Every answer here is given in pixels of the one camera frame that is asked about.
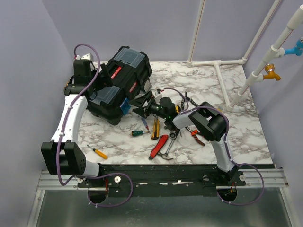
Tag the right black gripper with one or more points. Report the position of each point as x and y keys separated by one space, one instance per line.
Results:
x=140 y=102

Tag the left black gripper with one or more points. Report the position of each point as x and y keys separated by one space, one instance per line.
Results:
x=106 y=79

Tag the black plastic toolbox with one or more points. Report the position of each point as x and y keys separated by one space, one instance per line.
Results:
x=130 y=72

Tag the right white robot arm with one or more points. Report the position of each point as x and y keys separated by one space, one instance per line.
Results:
x=210 y=122

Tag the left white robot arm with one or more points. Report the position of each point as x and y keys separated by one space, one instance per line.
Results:
x=88 y=89

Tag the green stubby screwdriver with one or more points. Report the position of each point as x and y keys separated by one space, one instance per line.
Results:
x=136 y=133

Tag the yellow utility knife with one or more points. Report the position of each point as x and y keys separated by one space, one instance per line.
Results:
x=156 y=129

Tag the ratchet wrench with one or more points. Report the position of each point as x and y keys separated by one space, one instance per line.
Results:
x=173 y=134

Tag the steel claw hammer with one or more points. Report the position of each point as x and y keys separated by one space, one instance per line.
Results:
x=165 y=155

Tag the orange black pliers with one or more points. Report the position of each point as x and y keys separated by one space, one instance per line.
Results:
x=194 y=134

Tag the orange pipe tap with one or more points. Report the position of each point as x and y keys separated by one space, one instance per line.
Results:
x=270 y=70

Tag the blue pipe fitting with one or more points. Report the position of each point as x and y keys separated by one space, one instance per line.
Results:
x=297 y=49

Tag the blue clear-handled screwdriver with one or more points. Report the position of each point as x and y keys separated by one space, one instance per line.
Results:
x=145 y=123

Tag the black yellow wire stripper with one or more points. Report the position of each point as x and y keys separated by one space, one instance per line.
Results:
x=184 y=103

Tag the orange handled screwdriver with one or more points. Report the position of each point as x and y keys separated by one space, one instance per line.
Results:
x=99 y=153

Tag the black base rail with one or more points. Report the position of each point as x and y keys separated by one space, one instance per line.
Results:
x=177 y=180

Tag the white pvc pipe frame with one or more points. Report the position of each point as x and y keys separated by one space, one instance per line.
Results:
x=275 y=51

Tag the aluminium frame rail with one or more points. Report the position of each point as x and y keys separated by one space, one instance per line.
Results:
x=56 y=179

